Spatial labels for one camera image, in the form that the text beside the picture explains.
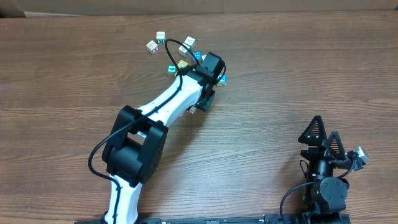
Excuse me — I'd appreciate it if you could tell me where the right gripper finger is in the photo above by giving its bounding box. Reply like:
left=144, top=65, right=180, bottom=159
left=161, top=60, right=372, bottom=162
left=326, top=131, right=346, bottom=161
left=298, top=115, right=327, bottom=146

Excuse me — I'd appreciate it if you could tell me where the white block red drawing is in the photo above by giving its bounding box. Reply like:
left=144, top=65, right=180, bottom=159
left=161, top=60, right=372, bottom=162
left=187, top=106, right=197, bottom=114

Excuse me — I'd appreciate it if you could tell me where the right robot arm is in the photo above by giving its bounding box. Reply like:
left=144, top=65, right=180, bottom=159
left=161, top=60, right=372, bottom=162
left=298, top=115, right=352, bottom=223

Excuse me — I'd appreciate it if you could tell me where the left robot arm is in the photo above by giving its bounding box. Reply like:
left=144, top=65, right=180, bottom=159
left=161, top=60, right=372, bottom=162
left=100, top=65, right=224, bottom=223

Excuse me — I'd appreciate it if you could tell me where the blue X block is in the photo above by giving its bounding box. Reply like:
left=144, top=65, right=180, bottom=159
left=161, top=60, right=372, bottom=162
left=216, top=74, right=227, bottom=86

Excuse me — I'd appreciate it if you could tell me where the yellow block upper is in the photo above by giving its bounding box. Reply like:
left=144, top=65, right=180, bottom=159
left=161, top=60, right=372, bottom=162
left=177, top=60, right=189, bottom=69

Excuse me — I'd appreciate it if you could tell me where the blue top block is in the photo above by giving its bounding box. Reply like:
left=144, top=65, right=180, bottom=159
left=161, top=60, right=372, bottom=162
left=192, top=51, right=202, bottom=63

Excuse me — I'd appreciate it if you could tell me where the green number four block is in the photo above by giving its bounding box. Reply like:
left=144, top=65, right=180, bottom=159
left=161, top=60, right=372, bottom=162
left=167, top=65, right=177, bottom=77

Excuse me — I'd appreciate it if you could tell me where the white block blue side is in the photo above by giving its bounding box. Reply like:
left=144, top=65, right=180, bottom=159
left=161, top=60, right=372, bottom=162
left=178, top=45, right=189, bottom=57

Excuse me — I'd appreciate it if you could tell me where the white block far top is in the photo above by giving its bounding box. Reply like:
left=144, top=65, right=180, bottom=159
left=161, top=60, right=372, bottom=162
left=184, top=36, right=196, bottom=49

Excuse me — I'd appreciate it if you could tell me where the white block red side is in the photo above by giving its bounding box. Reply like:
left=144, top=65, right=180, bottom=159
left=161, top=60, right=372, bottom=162
left=146, top=40, right=159, bottom=54

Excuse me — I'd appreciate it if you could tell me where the white block green side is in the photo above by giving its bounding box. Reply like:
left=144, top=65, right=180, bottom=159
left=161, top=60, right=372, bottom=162
left=156, top=31, right=165, bottom=44

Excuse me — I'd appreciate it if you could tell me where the cardboard backdrop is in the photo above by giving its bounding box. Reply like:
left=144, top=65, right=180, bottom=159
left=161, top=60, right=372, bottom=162
left=1, top=0, right=397, bottom=17

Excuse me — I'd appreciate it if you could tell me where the right black cable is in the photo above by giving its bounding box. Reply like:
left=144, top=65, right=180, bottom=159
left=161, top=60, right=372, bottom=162
left=279, top=158, right=357, bottom=224

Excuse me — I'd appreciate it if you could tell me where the black cable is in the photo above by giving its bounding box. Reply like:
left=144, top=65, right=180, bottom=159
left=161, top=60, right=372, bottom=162
left=88, top=38, right=227, bottom=224
left=279, top=158, right=357, bottom=224

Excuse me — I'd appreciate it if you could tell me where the left black cable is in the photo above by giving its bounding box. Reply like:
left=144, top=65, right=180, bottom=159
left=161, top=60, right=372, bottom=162
left=88, top=38, right=227, bottom=224

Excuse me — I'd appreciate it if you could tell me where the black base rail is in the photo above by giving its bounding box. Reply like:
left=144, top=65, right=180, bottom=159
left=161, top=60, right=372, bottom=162
left=75, top=215, right=351, bottom=224

